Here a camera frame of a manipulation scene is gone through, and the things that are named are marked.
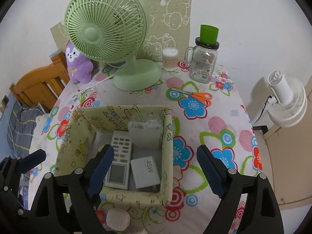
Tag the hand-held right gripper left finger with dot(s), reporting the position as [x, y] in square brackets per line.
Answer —
[101, 173]

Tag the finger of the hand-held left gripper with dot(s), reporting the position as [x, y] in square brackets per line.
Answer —
[34, 160]

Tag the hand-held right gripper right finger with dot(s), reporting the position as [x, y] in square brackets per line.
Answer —
[210, 170]

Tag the white remote control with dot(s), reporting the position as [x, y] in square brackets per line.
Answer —
[118, 173]

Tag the yellow printed storage box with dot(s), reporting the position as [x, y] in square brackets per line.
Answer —
[80, 139]

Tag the white charger block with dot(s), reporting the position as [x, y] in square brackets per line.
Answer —
[143, 175]

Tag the round beige compact case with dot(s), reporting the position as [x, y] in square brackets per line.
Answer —
[118, 220]

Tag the grey plaid pillow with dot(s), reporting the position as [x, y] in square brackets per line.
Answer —
[22, 126]

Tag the wooden bed headboard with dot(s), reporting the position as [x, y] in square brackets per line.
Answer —
[36, 87]

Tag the beige wooden door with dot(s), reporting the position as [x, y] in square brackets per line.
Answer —
[287, 163]

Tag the purple plush toy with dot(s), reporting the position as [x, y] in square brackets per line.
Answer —
[78, 70]

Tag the glass jar with green lid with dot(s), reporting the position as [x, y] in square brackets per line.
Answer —
[202, 65]

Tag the white standing fan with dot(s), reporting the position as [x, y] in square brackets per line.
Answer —
[280, 87]

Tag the cotton swab container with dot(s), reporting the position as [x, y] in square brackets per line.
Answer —
[170, 62]

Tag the green desk fan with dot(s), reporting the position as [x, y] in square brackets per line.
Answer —
[92, 34]

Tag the printed beige wall panel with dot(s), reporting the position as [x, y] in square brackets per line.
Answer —
[170, 17]

